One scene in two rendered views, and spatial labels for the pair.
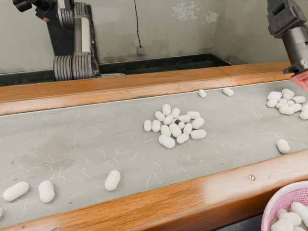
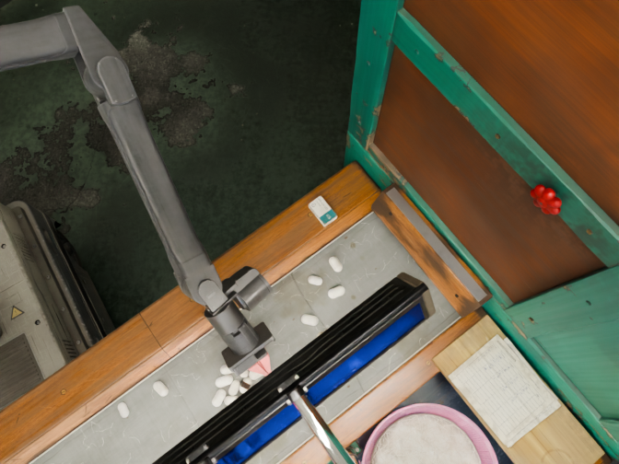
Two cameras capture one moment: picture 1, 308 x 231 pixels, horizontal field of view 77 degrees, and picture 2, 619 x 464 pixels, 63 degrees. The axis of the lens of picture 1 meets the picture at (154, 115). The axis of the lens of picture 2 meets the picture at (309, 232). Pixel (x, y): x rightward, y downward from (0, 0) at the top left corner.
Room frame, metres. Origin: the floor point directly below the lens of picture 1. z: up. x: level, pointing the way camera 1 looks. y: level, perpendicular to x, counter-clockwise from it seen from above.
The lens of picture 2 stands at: (0.44, -0.54, 1.83)
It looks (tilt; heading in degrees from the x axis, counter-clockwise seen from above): 73 degrees down; 346
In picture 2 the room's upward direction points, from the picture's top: 4 degrees counter-clockwise
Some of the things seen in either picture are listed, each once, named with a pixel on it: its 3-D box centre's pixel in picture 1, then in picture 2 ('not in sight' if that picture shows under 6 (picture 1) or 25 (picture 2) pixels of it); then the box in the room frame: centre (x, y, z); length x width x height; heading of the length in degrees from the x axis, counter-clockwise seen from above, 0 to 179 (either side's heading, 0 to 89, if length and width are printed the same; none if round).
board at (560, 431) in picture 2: not in sight; (515, 404); (0.28, -0.89, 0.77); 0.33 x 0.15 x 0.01; 19
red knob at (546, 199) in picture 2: not in sight; (547, 199); (0.56, -0.88, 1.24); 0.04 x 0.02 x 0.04; 19
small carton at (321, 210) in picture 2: not in sight; (322, 211); (0.78, -0.66, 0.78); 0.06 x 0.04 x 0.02; 19
